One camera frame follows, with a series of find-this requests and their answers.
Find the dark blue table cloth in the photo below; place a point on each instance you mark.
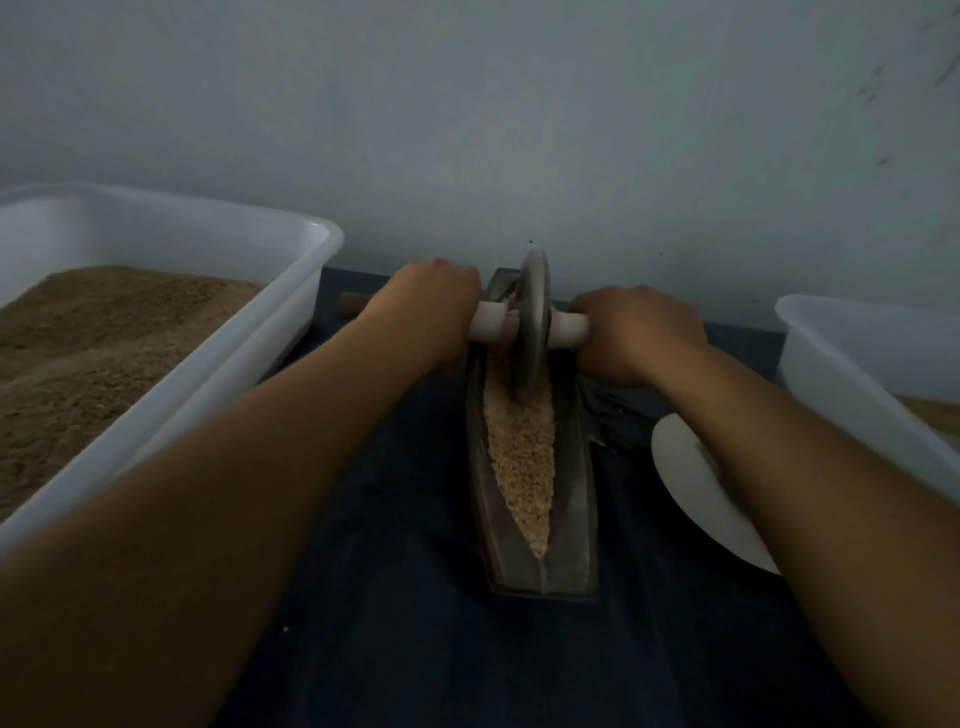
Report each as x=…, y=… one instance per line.
x=390, y=660

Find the person's right hand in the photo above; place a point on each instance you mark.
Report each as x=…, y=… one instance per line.
x=638, y=333

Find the person's left hand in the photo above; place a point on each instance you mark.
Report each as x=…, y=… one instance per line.
x=428, y=308

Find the person's right forearm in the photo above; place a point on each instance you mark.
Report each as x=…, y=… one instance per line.
x=840, y=533

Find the white plastic tub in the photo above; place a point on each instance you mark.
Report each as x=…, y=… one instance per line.
x=240, y=360
x=863, y=390

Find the boat-shaped metal grinding trough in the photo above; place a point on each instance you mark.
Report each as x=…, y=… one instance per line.
x=563, y=563

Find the large brown grain heap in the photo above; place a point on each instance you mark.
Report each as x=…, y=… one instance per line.
x=938, y=417
x=90, y=368

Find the white round plate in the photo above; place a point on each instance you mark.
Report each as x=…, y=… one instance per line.
x=698, y=480

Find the person's left forearm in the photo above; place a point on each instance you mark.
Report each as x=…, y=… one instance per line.
x=165, y=548

